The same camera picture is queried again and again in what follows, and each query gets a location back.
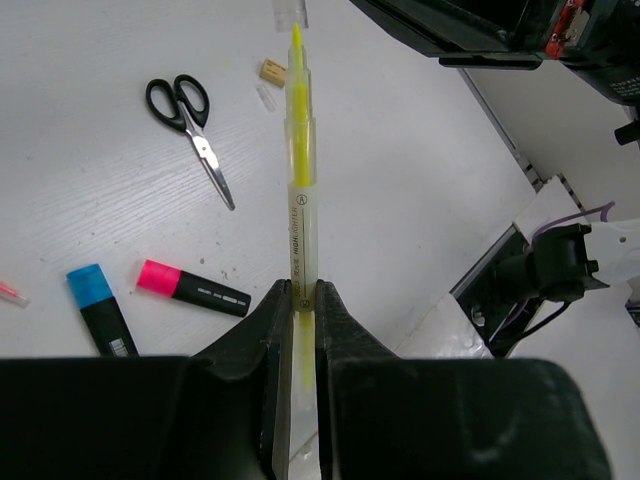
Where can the pink cap black marker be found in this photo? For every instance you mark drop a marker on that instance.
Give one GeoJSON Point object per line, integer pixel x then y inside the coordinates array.
{"type": "Point", "coordinates": [183, 286]}

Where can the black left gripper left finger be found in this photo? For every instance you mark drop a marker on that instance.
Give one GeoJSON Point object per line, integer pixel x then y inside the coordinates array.
{"type": "Point", "coordinates": [223, 413]}

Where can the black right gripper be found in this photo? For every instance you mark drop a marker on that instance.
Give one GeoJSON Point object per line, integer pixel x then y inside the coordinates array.
{"type": "Point", "coordinates": [598, 41]}

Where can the tan eraser block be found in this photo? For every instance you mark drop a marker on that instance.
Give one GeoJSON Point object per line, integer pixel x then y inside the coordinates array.
{"type": "Point", "coordinates": [273, 73]}

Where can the black handled scissors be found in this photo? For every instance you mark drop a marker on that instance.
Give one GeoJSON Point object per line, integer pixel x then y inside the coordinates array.
{"type": "Point", "coordinates": [190, 121]}

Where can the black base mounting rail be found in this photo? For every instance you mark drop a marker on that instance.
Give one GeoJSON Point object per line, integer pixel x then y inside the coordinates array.
{"type": "Point", "coordinates": [489, 314]}

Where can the clear pen cap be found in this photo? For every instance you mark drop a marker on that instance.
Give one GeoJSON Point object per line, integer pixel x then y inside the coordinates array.
{"type": "Point", "coordinates": [288, 13]}
{"type": "Point", "coordinates": [266, 97]}

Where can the blue cap black marker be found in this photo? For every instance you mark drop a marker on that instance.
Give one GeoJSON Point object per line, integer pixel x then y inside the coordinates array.
{"type": "Point", "coordinates": [101, 312]}

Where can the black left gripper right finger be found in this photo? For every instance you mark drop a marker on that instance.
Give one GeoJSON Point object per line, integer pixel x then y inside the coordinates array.
{"type": "Point", "coordinates": [384, 417]}

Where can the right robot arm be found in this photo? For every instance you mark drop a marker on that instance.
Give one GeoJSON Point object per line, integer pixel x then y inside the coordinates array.
{"type": "Point", "coordinates": [566, 261]}

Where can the yellow thin highlighter pen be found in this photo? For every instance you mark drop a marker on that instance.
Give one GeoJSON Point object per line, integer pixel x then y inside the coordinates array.
{"type": "Point", "coordinates": [300, 136]}

